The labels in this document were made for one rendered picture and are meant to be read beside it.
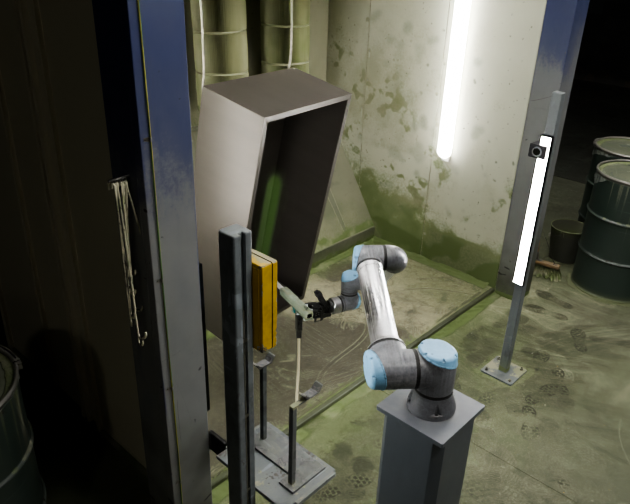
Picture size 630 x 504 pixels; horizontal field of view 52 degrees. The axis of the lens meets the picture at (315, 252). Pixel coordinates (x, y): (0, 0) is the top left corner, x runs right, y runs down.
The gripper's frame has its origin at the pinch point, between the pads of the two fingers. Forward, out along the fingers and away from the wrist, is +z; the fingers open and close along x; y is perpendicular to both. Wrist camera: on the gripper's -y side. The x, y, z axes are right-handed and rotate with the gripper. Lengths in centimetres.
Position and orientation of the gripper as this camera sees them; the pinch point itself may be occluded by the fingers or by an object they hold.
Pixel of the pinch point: (297, 310)
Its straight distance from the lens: 332.3
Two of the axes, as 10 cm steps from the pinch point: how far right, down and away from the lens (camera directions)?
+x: -4.8, -3.9, 7.9
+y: -0.4, 9.0, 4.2
